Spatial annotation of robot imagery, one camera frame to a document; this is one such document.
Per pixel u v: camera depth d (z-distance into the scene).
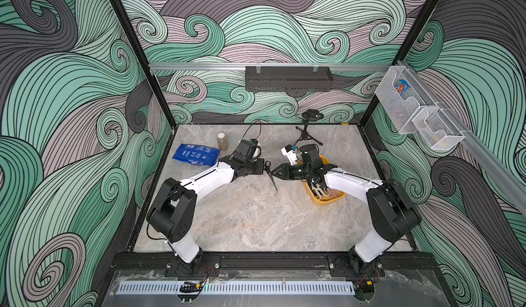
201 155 1.03
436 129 0.69
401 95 0.86
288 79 0.97
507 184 0.51
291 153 0.82
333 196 0.89
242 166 0.66
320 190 0.90
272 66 0.92
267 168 0.88
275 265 0.75
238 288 0.70
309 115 0.90
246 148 0.70
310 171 0.70
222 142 1.03
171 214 0.45
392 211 0.46
